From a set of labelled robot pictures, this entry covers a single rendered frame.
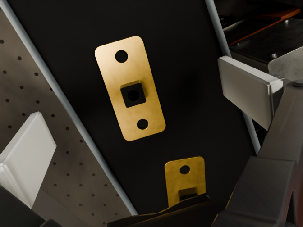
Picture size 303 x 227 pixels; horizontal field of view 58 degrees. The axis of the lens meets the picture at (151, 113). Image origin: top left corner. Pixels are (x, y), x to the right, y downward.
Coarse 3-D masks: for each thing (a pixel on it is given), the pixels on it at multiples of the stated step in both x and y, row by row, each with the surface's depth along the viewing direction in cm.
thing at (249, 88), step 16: (224, 64) 18; (240, 64) 17; (224, 80) 19; (240, 80) 16; (256, 80) 14; (272, 80) 13; (240, 96) 17; (256, 96) 15; (272, 96) 13; (256, 112) 15; (272, 112) 14
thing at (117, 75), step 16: (96, 48) 21; (112, 48) 21; (128, 48) 21; (144, 48) 21; (112, 64) 21; (128, 64) 21; (144, 64) 22; (112, 80) 22; (128, 80) 22; (144, 80) 22; (112, 96) 22; (128, 96) 22; (144, 96) 22; (128, 112) 23; (144, 112) 23; (160, 112) 23; (128, 128) 23; (144, 128) 24; (160, 128) 24
